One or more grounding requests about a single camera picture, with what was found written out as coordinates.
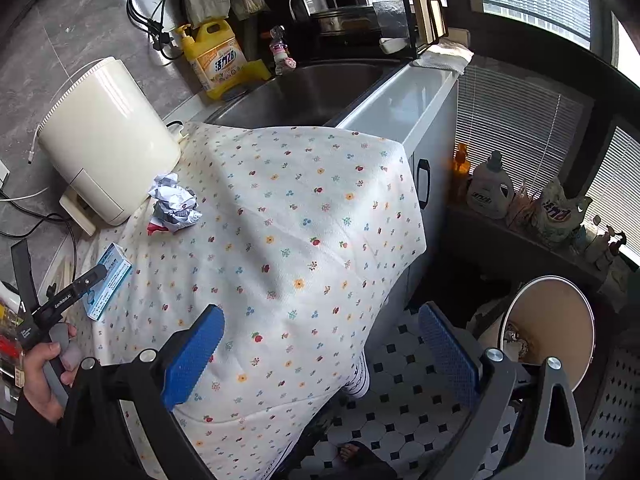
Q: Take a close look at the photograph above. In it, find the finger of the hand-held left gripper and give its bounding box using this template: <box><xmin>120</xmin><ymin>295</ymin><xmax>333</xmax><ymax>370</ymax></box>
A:
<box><xmin>10</xmin><ymin>238</ymin><xmax>40</xmax><ymax>318</ymax></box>
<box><xmin>61</xmin><ymin>263</ymin><xmax>109</xmax><ymax>297</ymax></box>

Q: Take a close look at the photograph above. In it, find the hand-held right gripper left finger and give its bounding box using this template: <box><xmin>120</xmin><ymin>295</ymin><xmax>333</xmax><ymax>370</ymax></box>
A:
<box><xmin>65</xmin><ymin>304</ymin><xmax>226</xmax><ymax>480</ymax></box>

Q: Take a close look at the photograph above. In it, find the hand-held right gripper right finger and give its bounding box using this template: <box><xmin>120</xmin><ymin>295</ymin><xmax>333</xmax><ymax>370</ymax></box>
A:
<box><xmin>417</xmin><ymin>301</ymin><xmax>586</xmax><ymax>480</ymax></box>

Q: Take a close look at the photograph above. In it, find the blue and white medicine box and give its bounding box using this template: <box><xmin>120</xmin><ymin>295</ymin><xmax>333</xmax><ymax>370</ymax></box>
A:
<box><xmin>82</xmin><ymin>242</ymin><xmax>133</xmax><ymax>320</ymax></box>

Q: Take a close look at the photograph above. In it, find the foil ball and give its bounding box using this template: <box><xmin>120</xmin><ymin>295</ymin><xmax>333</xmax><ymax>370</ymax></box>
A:
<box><xmin>502</xmin><ymin>324</ymin><xmax>532</xmax><ymax>361</ymax></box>

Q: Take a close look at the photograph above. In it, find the round white trash bin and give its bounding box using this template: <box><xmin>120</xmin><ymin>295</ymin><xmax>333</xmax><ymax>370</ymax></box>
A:
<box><xmin>467</xmin><ymin>275</ymin><xmax>597</xmax><ymax>397</ymax></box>

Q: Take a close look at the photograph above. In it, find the person's left forearm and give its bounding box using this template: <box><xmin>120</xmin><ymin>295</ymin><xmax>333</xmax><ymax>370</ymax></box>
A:
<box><xmin>11</xmin><ymin>389</ymin><xmax>73</xmax><ymax>480</ymax></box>

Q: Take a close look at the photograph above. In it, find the person's left hand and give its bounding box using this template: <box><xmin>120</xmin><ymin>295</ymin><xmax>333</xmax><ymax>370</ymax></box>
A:
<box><xmin>21</xmin><ymin>322</ymin><xmax>80</xmax><ymax>424</ymax></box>

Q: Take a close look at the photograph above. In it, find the red packet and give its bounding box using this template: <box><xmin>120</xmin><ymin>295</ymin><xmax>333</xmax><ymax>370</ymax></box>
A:
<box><xmin>0</xmin><ymin>332</ymin><xmax>25</xmax><ymax>359</ymax></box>

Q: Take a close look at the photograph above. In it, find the striped cloth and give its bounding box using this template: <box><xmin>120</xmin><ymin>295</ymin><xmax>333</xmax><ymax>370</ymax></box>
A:
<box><xmin>346</xmin><ymin>354</ymin><xmax>372</xmax><ymax>402</ymax></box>

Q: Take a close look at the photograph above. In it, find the crumpled white paper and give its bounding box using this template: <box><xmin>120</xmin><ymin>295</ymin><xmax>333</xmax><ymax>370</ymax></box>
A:
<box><xmin>146</xmin><ymin>172</ymin><xmax>202</xmax><ymax>235</ymax></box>

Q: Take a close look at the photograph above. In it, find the person's foot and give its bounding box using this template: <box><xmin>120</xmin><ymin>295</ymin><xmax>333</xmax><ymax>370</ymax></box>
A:
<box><xmin>320</xmin><ymin>440</ymin><xmax>401</xmax><ymax>480</ymax></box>

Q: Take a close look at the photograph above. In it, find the cream air fryer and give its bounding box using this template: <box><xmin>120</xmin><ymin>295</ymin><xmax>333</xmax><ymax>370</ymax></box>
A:
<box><xmin>37</xmin><ymin>57</ymin><xmax>182</xmax><ymax>237</ymax></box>

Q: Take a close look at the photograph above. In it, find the floral tablecloth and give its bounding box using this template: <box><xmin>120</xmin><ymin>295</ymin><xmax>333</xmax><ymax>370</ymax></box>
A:
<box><xmin>65</xmin><ymin>120</ymin><xmax>427</xmax><ymax>480</ymax></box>

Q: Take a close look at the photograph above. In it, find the white laundry detergent bottle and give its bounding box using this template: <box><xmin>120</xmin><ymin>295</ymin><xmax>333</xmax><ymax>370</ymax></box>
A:
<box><xmin>467</xmin><ymin>150</ymin><xmax>516</xmax><ymax>220</ymax></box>

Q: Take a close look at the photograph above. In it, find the detergent refill bag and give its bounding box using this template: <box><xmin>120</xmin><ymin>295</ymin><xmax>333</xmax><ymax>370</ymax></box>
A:
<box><xmin>529</xmin><ymin>176</ymin><xmax>592</xmax><ymax>252</ymax></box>

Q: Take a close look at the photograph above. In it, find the orange bottle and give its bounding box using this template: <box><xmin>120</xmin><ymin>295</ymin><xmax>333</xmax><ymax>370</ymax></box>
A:
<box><xmin>452</xmin><ymin>142</ymin><xmax>474</xmax><ymax>202</ymax></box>

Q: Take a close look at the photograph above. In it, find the white cabinet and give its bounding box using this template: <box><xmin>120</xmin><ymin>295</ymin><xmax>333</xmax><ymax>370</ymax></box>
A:
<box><xmin>334</xmin><ymin>59</ymin><xmax>461</xmax><ymax>322</ymax></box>

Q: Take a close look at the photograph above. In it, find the window blind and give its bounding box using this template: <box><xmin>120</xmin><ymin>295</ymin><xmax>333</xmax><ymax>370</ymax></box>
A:
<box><xmin>456</xmin><ymin>66</ymin><xmax>585</xmax><ymax>197</ymax></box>
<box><xmin>584</xmin><ymin>125</ymin><xmax>640</xmax><ymax>242</ymax></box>

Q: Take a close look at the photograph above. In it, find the yellow detergent bottle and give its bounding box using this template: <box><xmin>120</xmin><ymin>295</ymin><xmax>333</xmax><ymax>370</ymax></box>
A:
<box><xmin>179</xmin><ymin>19</ymin><xmax>272</xmax><ymax>102</ymax></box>

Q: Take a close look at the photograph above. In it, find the steel sink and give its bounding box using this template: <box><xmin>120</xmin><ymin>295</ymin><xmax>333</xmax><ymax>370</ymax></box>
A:
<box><xmin>206</xmin><ymin>59</ymin><xmax>402</xmax><ymax>129</ymax></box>

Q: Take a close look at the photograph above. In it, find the small pink bottle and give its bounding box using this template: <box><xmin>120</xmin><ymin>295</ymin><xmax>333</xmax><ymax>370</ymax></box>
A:
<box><xmin>269</xmin><ymin>25</ymin><xmax>297</xmax><ymax>77</ymax></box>

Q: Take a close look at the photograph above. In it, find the white folded cloth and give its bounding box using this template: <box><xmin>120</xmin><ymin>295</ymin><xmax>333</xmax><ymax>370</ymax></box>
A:
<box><xmin>414</xmin><ymin>40</ymin><xmax>475</xmax><ymax>74</ymax></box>

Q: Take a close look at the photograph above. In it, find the white soap dish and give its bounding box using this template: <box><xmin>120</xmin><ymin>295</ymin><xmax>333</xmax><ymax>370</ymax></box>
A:
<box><xmin>378</xmin><ymin>35</ymin><xmax>417</xmax><ymax>54</ymax></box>

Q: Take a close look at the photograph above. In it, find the black faucet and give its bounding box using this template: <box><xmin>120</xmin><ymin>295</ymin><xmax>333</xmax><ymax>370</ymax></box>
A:
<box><xmin>399</xmin><ymin>0</ymin><xmax>420</xmax><ymax>62</ymax></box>

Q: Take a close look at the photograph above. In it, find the steel pot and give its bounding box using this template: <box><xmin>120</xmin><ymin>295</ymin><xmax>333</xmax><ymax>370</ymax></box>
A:
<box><xmin>312</xmin><ymin>5</ymin><xmax>382</xmax><ymax>37</ymax></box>

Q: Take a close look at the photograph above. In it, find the black dish rack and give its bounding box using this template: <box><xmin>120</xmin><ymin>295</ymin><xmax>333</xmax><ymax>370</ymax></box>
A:
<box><xmin>285</xmin><ymin>0</ymin><xmax>417</xmax><ymax>52</ymax></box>

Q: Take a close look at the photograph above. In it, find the black power cable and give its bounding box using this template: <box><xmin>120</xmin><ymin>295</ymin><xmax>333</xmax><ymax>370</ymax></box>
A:
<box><xmin>0</xmin><ymin>212</ymin><xmax>79</xmax><ymax>281</ymax></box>

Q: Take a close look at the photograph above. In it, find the white power cable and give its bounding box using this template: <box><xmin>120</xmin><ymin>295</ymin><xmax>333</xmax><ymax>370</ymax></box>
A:
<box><xmin>0</xmin><ymin>187</ymin><xmax>51</xmax><ymax>204</ymax></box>

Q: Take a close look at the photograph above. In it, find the black cabinet handle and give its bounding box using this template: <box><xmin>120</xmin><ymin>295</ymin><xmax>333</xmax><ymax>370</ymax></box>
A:
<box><xmin>415</xmin><ymin>158</ymin><xmax>431</xmax><ymax>210</ymax></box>

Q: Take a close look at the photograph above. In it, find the bundle of black cables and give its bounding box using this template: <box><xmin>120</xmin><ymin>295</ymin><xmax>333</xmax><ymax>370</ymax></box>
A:
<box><xmin>126</xmin><ymin>0</ymin><xmax>187</xmax><ymax>62</ymax></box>

